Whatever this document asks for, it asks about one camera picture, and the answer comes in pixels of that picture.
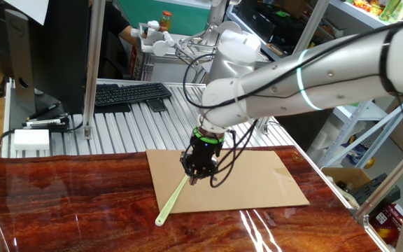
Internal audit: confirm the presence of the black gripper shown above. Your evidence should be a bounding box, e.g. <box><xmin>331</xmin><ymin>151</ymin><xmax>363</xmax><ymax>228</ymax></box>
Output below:
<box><xmin>179</xmin><ymin>134</ymin><xmax>223</xmax><ymax>186</ymax></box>

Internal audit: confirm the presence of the pale green plastic flyswatter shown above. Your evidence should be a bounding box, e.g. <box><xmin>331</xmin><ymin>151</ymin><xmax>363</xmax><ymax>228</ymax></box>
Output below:
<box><xmin>155</xmin><ymin>174</ymin><xmax>191</xmax><ymax>228</ymax></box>

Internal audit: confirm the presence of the white haptic control device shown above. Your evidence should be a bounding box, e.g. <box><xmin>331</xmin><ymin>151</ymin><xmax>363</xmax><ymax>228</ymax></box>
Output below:
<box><xmin>130</xmin><ymin>20</ymin><xmax>220</xmax><ymax>71</ymax></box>

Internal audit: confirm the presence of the brown cardboard sheet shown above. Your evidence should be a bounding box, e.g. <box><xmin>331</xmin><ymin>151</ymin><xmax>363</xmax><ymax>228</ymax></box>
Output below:
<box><xmin>146</xmin><ymin>146</ymin><xmax>310</xmax><ymax>214</ymax></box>

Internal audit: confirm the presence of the black smartphone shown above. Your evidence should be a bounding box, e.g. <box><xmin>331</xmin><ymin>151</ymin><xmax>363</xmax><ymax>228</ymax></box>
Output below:
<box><xmin>146</xmin><ymin>98</ymin><xmax>169</xmax><ymax>113</ymax></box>

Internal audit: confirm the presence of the black computer keyboard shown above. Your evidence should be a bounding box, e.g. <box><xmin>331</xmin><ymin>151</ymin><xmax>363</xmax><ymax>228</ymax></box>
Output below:
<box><xmin>94</xmin><ymin>82</ymin><xmax>173</xmax><ymax>107</ymax></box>

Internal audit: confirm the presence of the silver aluminium case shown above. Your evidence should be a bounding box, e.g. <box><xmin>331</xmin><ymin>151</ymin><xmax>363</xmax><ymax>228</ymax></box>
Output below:
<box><xmin>129</xmin><ymin>45</ymin><xmax>209</xmax><ymax>84</ymax></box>

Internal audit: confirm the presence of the black cabinet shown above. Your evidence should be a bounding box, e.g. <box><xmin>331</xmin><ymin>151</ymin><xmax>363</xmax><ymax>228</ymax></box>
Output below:
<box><xmin>274</xmin><ymin>108</ymin><xmax>334</xmax><ymax>151</ymax></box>

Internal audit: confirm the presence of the glossy red woodgrain mat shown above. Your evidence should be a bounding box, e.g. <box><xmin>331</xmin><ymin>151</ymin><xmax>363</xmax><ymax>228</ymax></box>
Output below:
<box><xmin>0</xmin><ymin>145</ymin><xmax>384</xmax><ymax>252</ymax></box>

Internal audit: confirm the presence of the white foam block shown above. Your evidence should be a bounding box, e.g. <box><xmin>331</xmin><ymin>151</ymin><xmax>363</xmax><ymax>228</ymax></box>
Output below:
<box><xmin>308</xmin><ymin>122</ymin><xmax>342</xmax><ymax>162</ymax></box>

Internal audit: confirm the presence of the open brown cardboard box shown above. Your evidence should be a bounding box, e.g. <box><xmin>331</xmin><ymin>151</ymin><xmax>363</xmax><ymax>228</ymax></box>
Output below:
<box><xmin>322</xmin><ymin>167</ymin><xmax>372</xmax><ymax>207</ymax></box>

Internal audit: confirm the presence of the glass jar orange lid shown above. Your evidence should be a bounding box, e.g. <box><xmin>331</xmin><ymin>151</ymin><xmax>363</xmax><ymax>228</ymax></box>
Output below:
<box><xmin>159</xmin><ymin>10</ymin><xmax>173</xmax><ymax>32</ymax></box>

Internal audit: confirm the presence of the white black marker pen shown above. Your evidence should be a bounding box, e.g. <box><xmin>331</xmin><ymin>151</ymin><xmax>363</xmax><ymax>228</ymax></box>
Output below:
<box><xmin>22</xmin><ymin>117</ymin><xmax>70</xmax><ymax>128</ymax></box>

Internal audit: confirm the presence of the person torso black shirt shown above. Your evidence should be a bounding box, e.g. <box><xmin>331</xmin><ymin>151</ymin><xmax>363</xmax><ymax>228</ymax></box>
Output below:
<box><xmin>103</xmin><ymin>0</ymin><xmax>132</xmax><ymax>80</ymax></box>

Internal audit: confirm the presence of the white power adapter box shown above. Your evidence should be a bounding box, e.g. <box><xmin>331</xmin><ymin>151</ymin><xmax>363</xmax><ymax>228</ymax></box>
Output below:
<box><xmin>13</xmin><ymin>129</ymin><xmax>51</xmax><ymax>152</ymax></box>

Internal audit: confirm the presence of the black plastic case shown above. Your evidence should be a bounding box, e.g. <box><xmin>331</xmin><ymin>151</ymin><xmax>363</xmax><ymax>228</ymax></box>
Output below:
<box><xmin>351</xmin><ymin>173</ymin><xmax>402</xmax><ymax>207</ymax></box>

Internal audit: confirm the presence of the black computer monitor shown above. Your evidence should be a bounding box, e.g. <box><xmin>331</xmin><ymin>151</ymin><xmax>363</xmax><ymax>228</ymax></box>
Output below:
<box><xmin>0</xmin><ymin>0</ymin><xmax>96</xmax><ymax>116</ymax></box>

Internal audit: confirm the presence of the red printed box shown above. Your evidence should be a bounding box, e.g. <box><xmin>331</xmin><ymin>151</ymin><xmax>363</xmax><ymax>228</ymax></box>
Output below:
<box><xmin>369</xmin><ymin>203</ymin><xmax>403</xmax><ymax>248</ymax></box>

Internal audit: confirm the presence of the white metal shelf rack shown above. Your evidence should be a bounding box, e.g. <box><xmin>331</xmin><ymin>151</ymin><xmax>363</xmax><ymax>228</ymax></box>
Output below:
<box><xmin>306</xmin><ymin>0</ymin><xmax>403</xmax><ymax>169</ymax></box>

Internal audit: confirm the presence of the red yellow toy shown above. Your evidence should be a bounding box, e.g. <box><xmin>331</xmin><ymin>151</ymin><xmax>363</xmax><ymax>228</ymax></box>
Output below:
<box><xmin>353</xmin><ymin>0</ymin><xmax>381</xmax><ymax>17</ymax></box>

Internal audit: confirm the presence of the white paper sheet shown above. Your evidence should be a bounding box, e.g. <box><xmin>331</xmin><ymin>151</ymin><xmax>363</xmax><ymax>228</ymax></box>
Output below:
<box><xmin>3</xmin><ymin>0</ymin><xmax>50</xmax><ymax>26</ymax></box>

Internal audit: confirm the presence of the green plastic bottle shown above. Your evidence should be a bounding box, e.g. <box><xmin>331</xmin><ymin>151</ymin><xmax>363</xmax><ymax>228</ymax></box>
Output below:
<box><xmin>379</xmin><ymin>0</ymin><xmax>401</xmax><ymax>22</ymax></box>

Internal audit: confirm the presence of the pale green bottle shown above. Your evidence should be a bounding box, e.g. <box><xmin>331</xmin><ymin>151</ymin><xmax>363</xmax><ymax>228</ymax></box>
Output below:
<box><xmin>394</xmin><ymin>0</ymin><xmax>403</xmax><ymax>26</ymax></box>

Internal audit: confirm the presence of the thin black cable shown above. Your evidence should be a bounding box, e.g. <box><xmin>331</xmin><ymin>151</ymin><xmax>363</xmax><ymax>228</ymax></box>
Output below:
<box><xmin>208</xmin><ymin>73</ymin><xmax>403</xmax><ymax>190</ymax></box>

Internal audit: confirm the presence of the green flange ring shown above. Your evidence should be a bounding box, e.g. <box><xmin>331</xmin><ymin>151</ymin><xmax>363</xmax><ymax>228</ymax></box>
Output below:
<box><xmin>192</xmin><ymin>126</ymin><xmax>225</xmax><ymax>145</ymax></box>

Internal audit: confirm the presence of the aluminium frame post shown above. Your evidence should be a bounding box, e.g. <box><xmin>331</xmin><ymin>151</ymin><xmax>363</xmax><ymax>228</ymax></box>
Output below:
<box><xmin>353</xmin><ymin>134</ymin><xmax>403</xmax><ymax>225</ymax></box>
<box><xmin>82</xmin><ymin>0</ymin><xmax>106</xmax><ymax>140</ymax></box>
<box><xmin>292</xmin><ymin>0</ymin><xmax>331</xmax><ymax>53</ymax></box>

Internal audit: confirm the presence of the thick black cable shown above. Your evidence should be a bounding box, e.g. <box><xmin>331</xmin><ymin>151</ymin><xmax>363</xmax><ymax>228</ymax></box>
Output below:
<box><xmin>183</xmin><ymin>13</ymin><xmax>403</xmax><ymax>109</ymax></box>

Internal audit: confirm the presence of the black power cable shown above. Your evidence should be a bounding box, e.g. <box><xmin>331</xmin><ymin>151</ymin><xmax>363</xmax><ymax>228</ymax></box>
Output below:
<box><xmin>0</xmin><ymin>120</ymin><xmax>84</xmax><ymax>158</ymax></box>

